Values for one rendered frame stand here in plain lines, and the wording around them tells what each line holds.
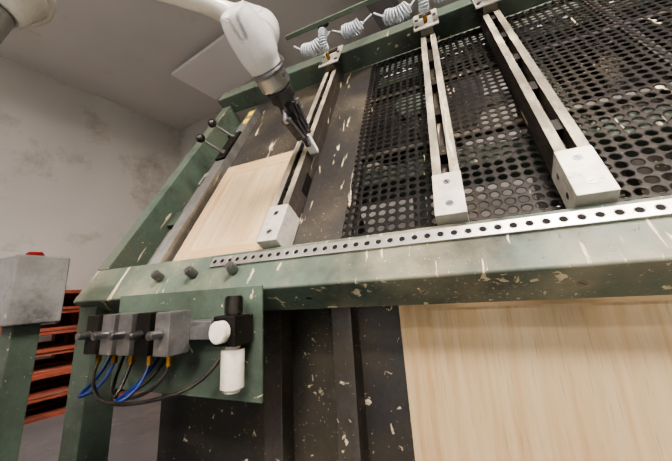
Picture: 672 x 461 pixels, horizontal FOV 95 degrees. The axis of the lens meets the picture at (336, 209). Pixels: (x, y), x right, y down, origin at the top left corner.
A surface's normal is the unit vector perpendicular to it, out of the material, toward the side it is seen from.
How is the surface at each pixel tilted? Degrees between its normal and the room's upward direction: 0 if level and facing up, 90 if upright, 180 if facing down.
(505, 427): 90
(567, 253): 60
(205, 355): 90
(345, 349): 90
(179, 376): 90
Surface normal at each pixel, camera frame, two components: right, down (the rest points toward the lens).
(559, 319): -0.41, -0.21
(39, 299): 0.91, -0.16
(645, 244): -0.39, -0.66
